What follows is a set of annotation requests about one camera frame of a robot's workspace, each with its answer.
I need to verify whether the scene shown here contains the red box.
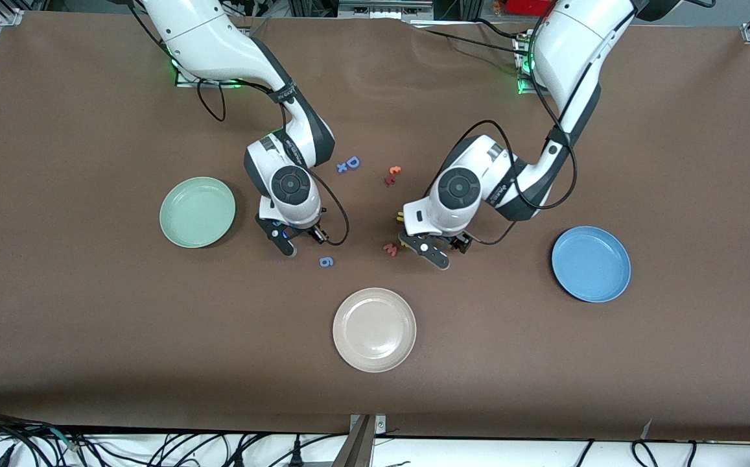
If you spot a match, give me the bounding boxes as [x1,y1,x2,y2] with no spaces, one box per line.
[503,0,554,17]

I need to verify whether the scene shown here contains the black floor cable loop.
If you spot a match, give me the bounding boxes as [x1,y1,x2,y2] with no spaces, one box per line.
[631,440,659,467]

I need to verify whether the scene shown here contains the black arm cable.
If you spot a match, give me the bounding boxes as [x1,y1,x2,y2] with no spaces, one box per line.
[196,78,351,247]
[452,120,578,246]

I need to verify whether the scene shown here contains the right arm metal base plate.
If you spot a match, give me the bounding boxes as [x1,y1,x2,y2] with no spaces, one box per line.
[174,58,249,88]

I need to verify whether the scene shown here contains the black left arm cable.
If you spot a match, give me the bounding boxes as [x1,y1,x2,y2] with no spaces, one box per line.
[452,120,578,246]

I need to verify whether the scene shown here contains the metal table edge bracket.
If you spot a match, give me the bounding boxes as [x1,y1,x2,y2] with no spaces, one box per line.
[333,414,387,467]

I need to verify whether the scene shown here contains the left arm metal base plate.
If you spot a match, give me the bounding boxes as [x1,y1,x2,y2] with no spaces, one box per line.
[516,32,547,96]

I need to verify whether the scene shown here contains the pale green round plate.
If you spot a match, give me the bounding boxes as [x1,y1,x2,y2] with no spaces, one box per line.
[159,176,237,249]

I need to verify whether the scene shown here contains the grey metal equipment box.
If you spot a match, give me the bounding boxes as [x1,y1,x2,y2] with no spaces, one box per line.
[338,0,435,20]

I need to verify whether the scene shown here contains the beige round plate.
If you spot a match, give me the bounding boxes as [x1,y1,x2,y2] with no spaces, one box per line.
[333,287,417,374]

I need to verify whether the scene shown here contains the blue round plate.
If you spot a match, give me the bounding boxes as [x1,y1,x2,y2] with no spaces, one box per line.
[551,226,632,304]

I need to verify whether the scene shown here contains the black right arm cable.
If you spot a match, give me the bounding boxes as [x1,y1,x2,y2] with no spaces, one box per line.
[196,78,351,247]

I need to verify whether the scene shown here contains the thin black table cable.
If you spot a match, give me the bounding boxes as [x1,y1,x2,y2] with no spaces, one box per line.
[475,18,532,42]
[421,29,530,57]

